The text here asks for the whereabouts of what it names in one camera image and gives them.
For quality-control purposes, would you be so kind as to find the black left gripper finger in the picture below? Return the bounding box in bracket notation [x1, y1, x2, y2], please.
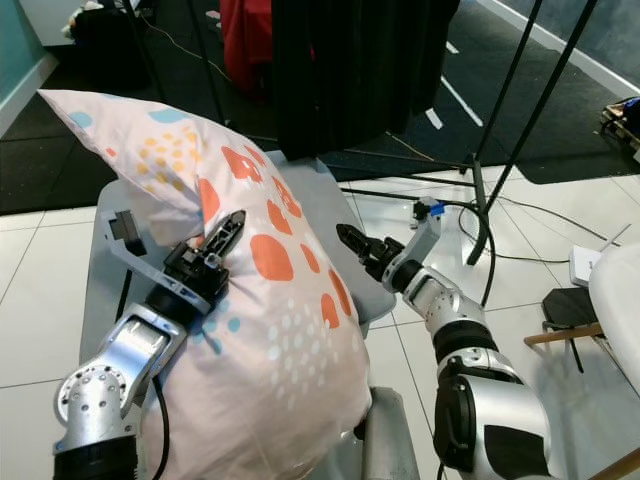
[202, 210, 248, 266]

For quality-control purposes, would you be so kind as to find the pink pillow with orange spots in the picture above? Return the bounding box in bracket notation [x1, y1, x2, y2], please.
[38, 88, 373, 480]

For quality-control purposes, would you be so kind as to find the wooden chair leg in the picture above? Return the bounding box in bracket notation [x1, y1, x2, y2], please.
[525, 322, 606, 348]

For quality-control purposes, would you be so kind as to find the white shell chair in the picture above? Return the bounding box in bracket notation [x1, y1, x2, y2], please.
[588, 243, 640, 446]

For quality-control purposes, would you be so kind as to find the white adapter box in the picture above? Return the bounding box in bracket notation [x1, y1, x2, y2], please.
[568, 245, 606, 288]

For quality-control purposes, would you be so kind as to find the red draped cloth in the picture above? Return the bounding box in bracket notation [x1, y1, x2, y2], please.
[220, 0, 276, 96]

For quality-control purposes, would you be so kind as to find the black floor bag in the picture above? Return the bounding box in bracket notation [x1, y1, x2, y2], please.
[75, 5, 151, 86]

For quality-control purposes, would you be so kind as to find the white low cabinet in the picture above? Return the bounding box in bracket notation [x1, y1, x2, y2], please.
[18, 0, 106, 46]

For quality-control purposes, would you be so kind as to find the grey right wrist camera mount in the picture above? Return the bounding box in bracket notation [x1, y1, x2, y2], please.
[395, 197, 449, 291]

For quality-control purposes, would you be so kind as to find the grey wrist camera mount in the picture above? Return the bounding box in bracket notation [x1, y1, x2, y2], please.
[395, 197, 449, 291]
[108, 208, 211, 321]

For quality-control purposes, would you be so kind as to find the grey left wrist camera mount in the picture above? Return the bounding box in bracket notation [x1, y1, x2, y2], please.
[108, 208, 211, 321]

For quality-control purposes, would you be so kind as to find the thin grey floor cable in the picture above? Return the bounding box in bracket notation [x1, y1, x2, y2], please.
[490, 195, 631, 263]

